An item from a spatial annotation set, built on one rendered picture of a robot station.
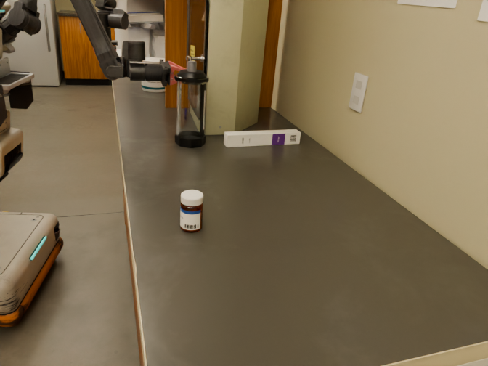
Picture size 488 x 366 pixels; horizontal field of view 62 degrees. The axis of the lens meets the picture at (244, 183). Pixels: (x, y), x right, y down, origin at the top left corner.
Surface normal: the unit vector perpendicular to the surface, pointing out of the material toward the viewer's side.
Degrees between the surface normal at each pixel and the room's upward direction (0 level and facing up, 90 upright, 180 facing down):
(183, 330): 0
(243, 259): 1
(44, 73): 90
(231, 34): 90
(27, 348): 0
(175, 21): 90
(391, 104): 90
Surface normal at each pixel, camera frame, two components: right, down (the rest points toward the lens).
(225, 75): 0.30, 0.43
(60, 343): 0.08, -0.90
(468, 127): -0.95, 0.06
